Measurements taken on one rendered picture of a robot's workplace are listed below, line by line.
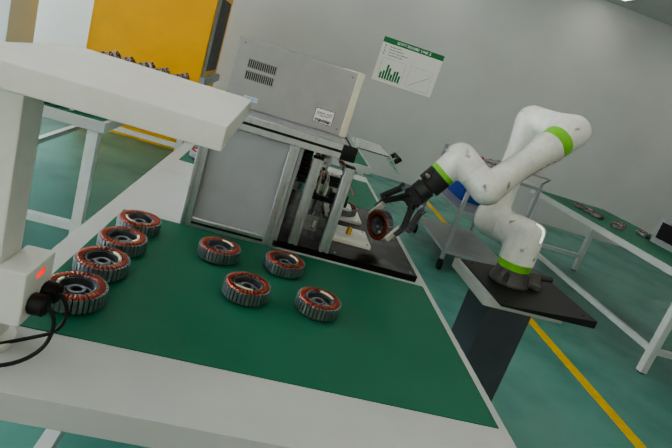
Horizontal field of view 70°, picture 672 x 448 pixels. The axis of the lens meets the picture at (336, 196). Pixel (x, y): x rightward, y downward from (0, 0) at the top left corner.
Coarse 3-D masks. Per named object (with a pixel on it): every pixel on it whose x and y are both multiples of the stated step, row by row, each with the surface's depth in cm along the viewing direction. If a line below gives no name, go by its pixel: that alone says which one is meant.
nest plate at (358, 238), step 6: (336, 228) 172; (342, 228) 175; (336, 234) 166; (342, 234) 168; (354, 234) 172; (360, 234) 174; (336, 240) 163; (342, 240) 163; (348, 240) 164; (354, 240) 166; (360, 240) 168; (366, 240) 170; (360, 246) 164; (366, 246) 165
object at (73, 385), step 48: (192, 144) 237; (144, 192) 157; (0, 384) 70; (48, 384) 72; (96, 384) 75; (144, 384) 78; (192, 384) 82; (240, 384) 85; (288, 384) 89; (480, 384) 110; (96, 432) 72; (144, 432) 72; (192, 432) 73; (240, 432) 75; (288, 432) 78; (336, 432) 81; (384, 432) 85; (432, 432) 89; (480, 432) 93
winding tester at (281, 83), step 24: (240, 48) 143; (264, 48) 143; (240, 72) 145; (264, 72) 145; (288, 72) 146; (312, 72) 146; (336, 72) 147; (264, 96) 147; (288, 96) 148; (312, 96) 148; (336, 96) 149; (288, 120) 150; (312, 120) 150; (336, 120) 151
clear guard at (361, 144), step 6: (354, 138) 198; (360, 144) 187; (366, 144) 192; (372, 144) 198; (366, 150) 180; (372, 150) 182; (378, 150) 187; (384, 150) 192; (390, 156) 182; (390, 162) 194; (396, 168) 182
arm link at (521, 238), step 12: (504, 216) 181; (516, 216) 179; (504, 228) 179; (516, 228) 175; (528, 228) 172; (540, 228) 173; (504, 240) 180; (516, 240) 174; (528, 240) 173; (540, 240) 173; (504, 252) 178; (516, 252) 175; (528, 252) 174; (504, 264) 178; (516, 264) 175; (528, 264) 175
